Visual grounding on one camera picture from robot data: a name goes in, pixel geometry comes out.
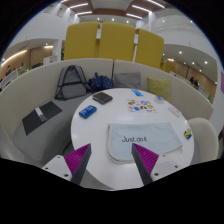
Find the person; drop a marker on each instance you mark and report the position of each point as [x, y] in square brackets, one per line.
[192, 80]
[196, 83]

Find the ceiling lights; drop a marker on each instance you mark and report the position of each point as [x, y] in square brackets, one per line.
[79, 5]

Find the colourful sticker sheet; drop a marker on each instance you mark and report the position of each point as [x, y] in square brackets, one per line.
[141, 105]

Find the purple wall poster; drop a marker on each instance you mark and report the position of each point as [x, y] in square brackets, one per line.
[222, 82]

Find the dark blue dotted umbrella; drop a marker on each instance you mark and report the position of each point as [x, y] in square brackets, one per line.
[101, 82]

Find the light blue printed towel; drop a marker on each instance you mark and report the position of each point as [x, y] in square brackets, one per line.
[150, 131]

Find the small blue white card box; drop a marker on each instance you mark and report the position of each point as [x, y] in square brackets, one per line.
[160, 99]

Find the yellow blue toy figure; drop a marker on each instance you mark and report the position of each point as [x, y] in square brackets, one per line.
[187, 134]

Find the dark laptop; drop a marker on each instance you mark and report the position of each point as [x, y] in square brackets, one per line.
[33, 121]

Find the yellow-green cushion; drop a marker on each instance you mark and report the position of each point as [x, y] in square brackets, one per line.
[159, 88]

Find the grey cushion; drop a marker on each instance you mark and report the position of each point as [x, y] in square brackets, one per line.
[127, 80]

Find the white armchair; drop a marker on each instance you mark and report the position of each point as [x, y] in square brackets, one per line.
[204, 136]

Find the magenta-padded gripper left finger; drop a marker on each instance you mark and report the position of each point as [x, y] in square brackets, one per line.
[76, 160]

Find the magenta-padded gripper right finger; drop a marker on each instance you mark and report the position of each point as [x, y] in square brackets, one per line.
[147, 160]

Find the dark brown wallet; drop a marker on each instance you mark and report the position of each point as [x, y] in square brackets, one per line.
[102, 97]

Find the grey black backpack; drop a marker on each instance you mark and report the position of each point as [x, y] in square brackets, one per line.
[71, 83]

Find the curved beige sofa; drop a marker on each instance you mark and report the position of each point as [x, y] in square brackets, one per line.
[30, 86]

